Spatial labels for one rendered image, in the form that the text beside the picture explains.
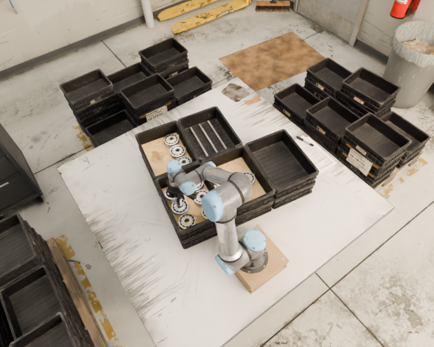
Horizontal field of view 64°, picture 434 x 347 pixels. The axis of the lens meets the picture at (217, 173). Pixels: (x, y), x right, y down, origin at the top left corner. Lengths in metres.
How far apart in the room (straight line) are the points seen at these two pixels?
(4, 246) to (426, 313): 2.93
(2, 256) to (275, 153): 1.91
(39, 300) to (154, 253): 0.86
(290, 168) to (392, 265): 1.23
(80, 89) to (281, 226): 2.30
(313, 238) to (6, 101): 3.68
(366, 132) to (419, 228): 0.89
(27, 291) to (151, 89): 1.91
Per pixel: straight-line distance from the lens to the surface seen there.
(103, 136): 3.36
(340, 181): 2.42
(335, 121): 3.24
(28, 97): 4.57
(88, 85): 3.59
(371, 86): 3.49
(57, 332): 2.37
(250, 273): 1.92
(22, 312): 2.64
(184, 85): 3.52
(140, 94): 3.33
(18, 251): 2.70
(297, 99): 3.54
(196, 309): 1.98
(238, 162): 2.25
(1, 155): 2.99
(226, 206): 1.38
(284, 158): 2.29
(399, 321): 2.92
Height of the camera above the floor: 2.60
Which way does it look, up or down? 54 degrees down
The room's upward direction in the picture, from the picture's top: 3 degrees counter-clockwise
